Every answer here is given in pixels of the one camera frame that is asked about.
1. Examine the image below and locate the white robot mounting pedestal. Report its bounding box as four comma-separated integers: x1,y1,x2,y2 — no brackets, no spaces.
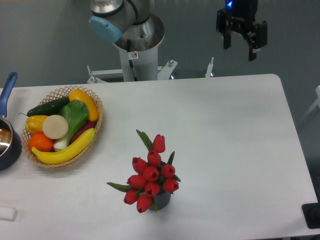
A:
87,44,178,84

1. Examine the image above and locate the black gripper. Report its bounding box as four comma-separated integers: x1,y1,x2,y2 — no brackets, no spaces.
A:
216,0,268,61

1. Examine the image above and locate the orange fruit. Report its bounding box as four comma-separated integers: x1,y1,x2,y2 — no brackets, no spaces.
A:
28,132,54,152

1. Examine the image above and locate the purple eggplant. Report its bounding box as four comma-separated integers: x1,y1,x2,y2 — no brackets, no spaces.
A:
69,121,96,144

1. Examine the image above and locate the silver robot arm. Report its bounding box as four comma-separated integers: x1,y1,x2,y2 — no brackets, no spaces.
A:
89,0,268,61

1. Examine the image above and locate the grey ribbed vase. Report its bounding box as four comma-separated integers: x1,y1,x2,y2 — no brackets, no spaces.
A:
149,191,172,212

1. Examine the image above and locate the woven wicker basket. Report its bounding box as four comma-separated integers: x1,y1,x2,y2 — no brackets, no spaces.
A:
20,85,104,169

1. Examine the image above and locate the green cucumber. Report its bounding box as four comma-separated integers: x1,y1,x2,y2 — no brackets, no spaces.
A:
19,97,70,117

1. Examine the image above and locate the blue saucepan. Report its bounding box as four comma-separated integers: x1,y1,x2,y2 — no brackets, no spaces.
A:
0,72,22,171

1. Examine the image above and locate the yellow bell pepper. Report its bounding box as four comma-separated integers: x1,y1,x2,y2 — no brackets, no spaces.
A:
25,115,48,135

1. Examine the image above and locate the white cylinder object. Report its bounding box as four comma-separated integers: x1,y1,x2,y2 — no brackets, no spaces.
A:
0,205,18,222

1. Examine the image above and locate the green bok choy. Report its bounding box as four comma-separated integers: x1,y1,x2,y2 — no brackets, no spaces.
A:
53,100,89,151

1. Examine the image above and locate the yellow banana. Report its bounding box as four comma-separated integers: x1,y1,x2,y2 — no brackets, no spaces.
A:
31,128,96,165

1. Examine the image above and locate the black device at edge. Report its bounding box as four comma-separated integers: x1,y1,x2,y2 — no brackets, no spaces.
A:
301,202,320,229

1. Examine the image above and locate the beige round disc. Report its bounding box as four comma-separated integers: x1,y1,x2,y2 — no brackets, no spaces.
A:
42,115,69,140

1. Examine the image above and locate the white frame at right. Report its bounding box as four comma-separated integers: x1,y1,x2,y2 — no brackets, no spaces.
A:
297,85,320,127

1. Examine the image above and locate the red tulip bouquet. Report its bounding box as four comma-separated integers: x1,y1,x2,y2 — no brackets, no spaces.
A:
107,129,181,213

